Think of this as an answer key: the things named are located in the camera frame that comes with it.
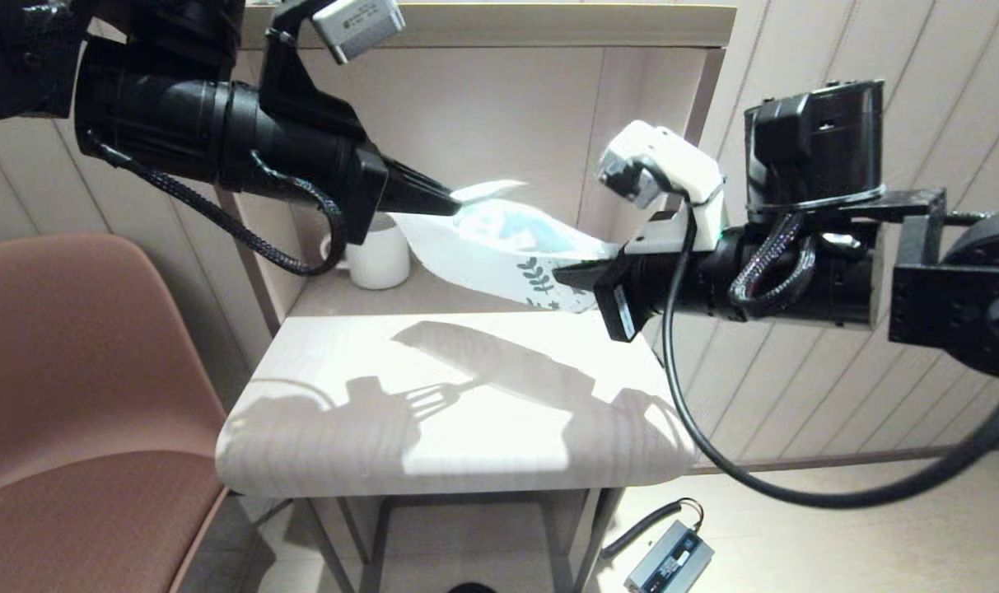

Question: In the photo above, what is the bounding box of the white ribbed ceramic mug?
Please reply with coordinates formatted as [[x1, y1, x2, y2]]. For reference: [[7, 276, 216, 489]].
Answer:
[[322, 212, 412, 291]]

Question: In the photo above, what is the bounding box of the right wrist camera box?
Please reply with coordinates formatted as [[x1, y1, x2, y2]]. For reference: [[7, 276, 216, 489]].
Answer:
[[596, 156, 666, 210]]

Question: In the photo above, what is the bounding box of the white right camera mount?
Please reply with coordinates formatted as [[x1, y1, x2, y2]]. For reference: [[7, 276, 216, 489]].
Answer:
[[602, 121, 727, 253]]

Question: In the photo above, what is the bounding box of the brown pink chair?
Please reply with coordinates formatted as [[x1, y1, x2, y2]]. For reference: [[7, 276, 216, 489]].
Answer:
[[0, 233, 230, 593]]

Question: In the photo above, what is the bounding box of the black coiled power cable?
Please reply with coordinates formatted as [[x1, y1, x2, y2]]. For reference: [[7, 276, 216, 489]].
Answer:
[[600, 501, 705, 564]]

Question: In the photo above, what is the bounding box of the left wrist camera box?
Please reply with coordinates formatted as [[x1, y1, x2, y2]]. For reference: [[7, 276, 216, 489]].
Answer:
[[311, 0, 407, 65]]

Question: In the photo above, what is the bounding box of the beige wooden desk with hutch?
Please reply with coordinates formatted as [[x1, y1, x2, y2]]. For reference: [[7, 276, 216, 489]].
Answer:
[[152, 2, 739, 593]]

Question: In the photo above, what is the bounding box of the grey power adapter box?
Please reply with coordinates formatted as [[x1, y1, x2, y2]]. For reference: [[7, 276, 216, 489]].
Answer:
[[624, 521, 716, 593]]

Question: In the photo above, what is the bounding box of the long black smooth cable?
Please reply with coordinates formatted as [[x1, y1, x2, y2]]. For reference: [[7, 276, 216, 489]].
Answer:
[[662, 204, 999, 508]]

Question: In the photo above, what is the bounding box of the black braided cable loop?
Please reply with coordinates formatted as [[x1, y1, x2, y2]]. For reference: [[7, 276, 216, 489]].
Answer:
[[87, 140, 348, 278]]

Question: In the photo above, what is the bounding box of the white floral zip pouch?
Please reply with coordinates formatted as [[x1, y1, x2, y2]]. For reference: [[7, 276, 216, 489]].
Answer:
[[392, 198, 625, 315]]

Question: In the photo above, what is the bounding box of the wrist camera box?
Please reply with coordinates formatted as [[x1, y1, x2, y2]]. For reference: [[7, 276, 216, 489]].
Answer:
[[311, 0, 407, 65], [596, 156, 666, 210]]

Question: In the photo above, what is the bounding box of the purple black braided cable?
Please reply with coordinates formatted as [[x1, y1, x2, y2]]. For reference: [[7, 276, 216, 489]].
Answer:
[[727, 212, 819, 321]]

